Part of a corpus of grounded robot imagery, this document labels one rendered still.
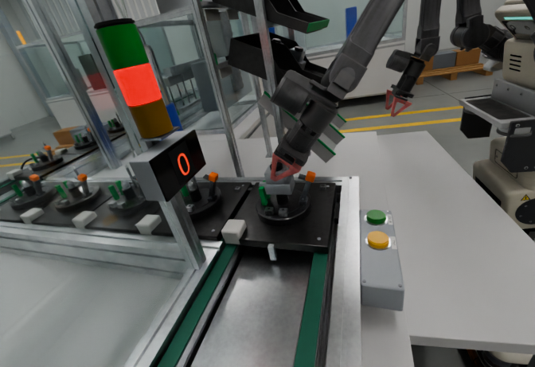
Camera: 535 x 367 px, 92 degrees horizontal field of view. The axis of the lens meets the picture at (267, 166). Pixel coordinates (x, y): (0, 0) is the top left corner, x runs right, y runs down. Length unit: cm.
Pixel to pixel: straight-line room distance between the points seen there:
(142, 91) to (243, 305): 42
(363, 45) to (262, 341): 55
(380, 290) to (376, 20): 48
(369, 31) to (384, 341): 56
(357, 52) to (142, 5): 1037
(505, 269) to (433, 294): 17
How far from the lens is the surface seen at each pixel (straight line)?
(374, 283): 52
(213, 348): 54
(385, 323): 60
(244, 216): 67
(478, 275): 72
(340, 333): 47
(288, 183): 60
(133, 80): 41
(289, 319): 54
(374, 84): 470
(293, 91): 50
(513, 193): 111
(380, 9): 59
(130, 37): 41
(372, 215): 63
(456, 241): 77
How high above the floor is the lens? 137
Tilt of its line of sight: 27 degrees down
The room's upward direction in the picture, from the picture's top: 11 degrees counter-clockwise
